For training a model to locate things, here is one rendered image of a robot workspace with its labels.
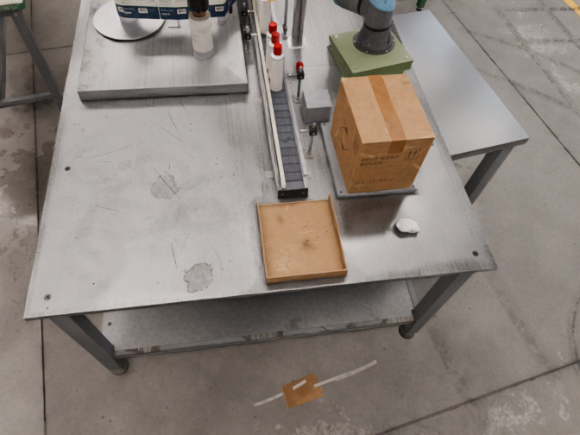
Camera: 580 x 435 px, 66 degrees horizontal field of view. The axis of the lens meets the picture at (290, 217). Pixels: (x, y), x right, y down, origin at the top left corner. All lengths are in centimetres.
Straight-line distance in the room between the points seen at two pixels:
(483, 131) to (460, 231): 53
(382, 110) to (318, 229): 45
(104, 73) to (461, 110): 149
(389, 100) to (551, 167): 193
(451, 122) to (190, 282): 124
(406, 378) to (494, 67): 249
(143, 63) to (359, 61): 91
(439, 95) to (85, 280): 158
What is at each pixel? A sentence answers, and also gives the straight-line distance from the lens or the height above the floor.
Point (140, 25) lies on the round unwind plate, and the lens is 224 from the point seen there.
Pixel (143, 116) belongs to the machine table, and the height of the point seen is 83.
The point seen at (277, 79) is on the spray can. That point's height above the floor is 94.
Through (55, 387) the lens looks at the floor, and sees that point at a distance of 236.
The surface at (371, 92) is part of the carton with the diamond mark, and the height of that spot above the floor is 112.
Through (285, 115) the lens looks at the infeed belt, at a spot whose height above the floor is 88.
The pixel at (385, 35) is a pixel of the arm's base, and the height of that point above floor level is 98.
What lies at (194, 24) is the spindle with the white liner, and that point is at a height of 104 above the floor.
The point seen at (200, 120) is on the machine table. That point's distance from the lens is 184.
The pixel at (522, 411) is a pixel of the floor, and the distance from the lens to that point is 247.
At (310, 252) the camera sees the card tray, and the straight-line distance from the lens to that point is 148.
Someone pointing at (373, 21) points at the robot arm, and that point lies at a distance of 204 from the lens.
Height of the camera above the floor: 213
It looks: 57 degrees down
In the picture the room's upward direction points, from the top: 7 degrees clockwise
